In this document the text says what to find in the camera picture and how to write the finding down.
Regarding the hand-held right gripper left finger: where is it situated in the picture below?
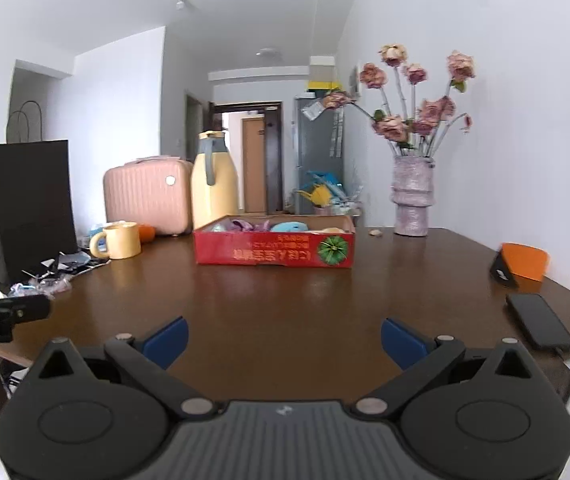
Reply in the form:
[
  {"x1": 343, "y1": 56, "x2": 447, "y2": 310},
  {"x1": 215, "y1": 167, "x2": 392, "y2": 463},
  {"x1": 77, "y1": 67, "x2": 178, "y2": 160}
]
[{"x1": 28, "y1": 316, "x2": 216, "y2": 416}]

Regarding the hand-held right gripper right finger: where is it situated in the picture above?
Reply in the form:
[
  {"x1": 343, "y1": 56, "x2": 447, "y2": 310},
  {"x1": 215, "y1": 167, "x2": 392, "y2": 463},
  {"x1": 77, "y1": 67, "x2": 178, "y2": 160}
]
[{"x1": 354, "y1": 317, "x2": 548, "y2": 415}]

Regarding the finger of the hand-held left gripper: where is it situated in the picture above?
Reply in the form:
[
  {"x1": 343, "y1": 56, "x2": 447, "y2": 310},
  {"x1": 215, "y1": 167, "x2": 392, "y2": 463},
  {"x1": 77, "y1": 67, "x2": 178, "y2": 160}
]
[{"x1": 0, "y1": 293, "x2": 50, "y2": 324}]

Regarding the red cardboard box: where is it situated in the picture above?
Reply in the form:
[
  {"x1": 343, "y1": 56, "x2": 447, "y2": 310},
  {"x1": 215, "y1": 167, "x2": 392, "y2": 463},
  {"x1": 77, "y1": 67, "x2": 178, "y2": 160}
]
[{"x1": 193, "y1": 214, "x2": 356, "y2": 270}]

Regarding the pile of small plastic packets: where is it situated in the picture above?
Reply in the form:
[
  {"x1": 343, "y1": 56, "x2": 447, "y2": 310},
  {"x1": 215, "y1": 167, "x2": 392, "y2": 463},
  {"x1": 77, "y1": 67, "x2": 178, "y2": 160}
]
[{"x1": 9, "y1": 251, "x2": 112, "y2": 299}]

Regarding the black paper bag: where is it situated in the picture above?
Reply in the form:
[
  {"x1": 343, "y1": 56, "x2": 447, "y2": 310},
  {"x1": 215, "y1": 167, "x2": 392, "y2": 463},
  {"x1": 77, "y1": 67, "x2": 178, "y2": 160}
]
[{"x1": 0, "y1": 101, "x2": 79, "y2": 287}]

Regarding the yellow mug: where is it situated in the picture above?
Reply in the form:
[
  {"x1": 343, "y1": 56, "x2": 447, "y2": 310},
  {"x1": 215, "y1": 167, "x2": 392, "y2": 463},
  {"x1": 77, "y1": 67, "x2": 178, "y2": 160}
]
[{"x1": 89, "y1": 223, "x2": 142, "y2": 260}]

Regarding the black smartphone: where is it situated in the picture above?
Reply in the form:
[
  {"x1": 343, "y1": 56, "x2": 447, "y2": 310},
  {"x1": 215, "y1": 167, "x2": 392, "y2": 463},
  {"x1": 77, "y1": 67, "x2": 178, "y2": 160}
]
[{"x1": 506, "y1": 292, "x2": 570, "y2": 351}]

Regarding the lilac textured vase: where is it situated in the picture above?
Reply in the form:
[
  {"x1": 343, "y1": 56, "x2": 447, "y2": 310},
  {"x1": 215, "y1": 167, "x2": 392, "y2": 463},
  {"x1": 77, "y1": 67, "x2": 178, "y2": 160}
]
[{"x1": 391, "y1": 155, "x2": 438, "y2": 237}]

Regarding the pink ribbed suitcase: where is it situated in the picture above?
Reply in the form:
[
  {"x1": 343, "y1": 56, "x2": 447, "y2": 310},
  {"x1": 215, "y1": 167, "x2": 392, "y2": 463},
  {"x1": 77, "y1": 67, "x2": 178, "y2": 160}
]
[{"x1": 104, "y1": 156, "x2": 195, "y2": 237}]

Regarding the orange black wedge box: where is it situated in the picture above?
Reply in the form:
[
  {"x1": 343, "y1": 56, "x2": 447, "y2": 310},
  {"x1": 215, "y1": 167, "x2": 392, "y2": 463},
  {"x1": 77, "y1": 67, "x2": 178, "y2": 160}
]
[{"x1": 489, "y1": 242, "x2": 551, "y2": 289}]

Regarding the yellow thermos jug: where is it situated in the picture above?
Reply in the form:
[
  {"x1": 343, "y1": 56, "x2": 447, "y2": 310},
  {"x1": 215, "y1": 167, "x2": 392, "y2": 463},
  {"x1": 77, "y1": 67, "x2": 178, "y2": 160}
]
[{"x1": 191, "y1": 131, "x2": 240, "y2": 231}]

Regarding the blue yellow toy pile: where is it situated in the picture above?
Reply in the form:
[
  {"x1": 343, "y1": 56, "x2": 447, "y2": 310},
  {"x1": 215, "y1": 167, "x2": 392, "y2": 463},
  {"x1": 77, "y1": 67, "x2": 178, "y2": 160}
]
[{"x1": 299, "y1": 171, "x2": 342, "y2": 209}]

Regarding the brown wooden door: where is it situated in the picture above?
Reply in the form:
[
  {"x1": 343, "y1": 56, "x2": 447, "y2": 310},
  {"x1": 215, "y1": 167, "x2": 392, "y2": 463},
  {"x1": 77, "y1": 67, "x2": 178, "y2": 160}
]
[{"x1": 241, "y1": 117, "x2": 266, "y2": 214}]

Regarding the grey refrigerator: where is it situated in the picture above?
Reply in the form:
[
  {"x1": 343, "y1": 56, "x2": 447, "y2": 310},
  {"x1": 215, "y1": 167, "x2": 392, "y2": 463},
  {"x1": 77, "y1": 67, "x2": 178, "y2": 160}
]
[{"x1": 293, "y1": 94, "x2": 345, "y2": 212}]

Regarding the bunch of dried pink roses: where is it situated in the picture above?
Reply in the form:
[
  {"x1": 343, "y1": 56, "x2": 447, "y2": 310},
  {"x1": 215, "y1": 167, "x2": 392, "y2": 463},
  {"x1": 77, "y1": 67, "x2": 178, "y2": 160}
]
[{"x1": 322, "y1": 43, "x2": 476, "y2": 159}]

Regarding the white box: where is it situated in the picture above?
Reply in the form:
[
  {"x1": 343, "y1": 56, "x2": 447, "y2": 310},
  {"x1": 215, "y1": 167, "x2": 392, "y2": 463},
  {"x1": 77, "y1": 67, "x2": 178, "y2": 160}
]
[{"x1": 309, "y1": 56, "x2": 339, "y2": 82}]

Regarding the dark wooden door frame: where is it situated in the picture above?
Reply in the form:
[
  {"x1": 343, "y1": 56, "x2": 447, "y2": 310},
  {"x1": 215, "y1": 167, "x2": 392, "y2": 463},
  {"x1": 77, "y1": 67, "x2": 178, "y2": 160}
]
[{"x1": 208, "y1": 101, "x2": 285, "y2": 214}]

